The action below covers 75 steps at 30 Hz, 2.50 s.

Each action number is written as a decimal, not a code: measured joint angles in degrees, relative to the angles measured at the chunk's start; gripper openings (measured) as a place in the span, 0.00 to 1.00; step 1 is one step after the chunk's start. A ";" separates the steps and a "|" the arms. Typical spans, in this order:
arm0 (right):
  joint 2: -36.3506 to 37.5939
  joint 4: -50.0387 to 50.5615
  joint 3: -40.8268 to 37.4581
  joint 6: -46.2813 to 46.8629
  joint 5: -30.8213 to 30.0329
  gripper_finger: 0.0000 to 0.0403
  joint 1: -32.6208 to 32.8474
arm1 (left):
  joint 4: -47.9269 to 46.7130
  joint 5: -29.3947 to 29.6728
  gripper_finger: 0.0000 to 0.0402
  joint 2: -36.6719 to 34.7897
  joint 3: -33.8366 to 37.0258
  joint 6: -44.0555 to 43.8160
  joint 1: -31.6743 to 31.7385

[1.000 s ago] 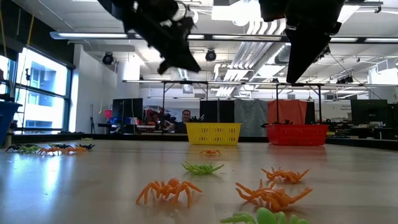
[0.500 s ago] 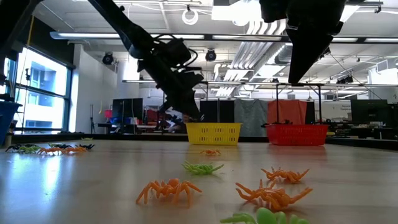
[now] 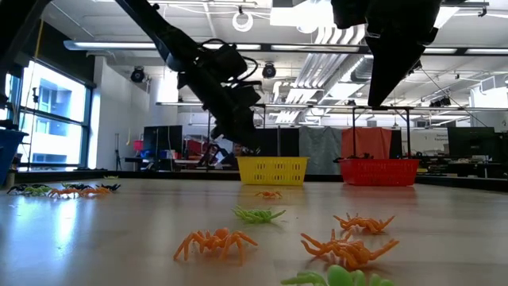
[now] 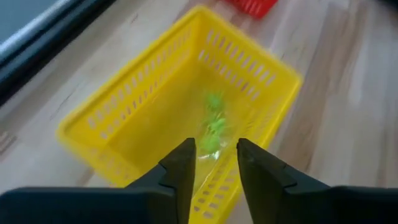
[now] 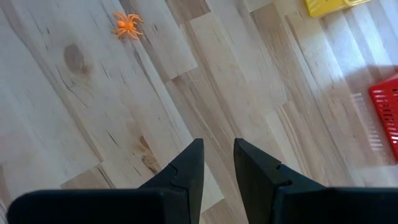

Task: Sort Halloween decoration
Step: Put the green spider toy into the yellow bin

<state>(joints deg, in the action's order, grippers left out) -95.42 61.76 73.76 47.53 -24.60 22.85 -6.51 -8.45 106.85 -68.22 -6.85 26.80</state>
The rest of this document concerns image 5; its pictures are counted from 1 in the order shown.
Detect yellow plastic basket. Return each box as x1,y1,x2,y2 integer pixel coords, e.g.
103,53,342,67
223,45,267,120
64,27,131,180
304,0,373,19

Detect orange plastic spider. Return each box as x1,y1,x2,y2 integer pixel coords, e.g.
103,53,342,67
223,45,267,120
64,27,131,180
111,11,145,40

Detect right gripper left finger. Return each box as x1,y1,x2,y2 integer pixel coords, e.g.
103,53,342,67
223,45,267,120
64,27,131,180
6,138,205,224

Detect red plastic basket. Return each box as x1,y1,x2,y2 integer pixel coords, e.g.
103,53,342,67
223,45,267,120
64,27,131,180
368,73,398,163

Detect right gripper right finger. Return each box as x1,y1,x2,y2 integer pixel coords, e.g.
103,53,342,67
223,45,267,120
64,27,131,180
233,138,398,224

